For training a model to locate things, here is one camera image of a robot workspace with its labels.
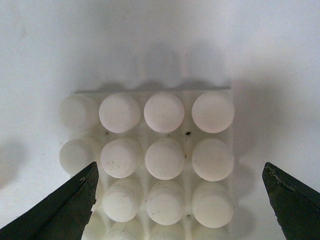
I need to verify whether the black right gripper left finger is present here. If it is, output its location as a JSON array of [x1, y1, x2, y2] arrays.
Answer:
[[0, 162, 99, 240]]

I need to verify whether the white studded base plate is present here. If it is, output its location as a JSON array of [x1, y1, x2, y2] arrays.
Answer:
[[59, 90, 235, 240]]

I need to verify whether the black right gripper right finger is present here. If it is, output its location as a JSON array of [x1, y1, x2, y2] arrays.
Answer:
[[262, 162, 320, 240]]

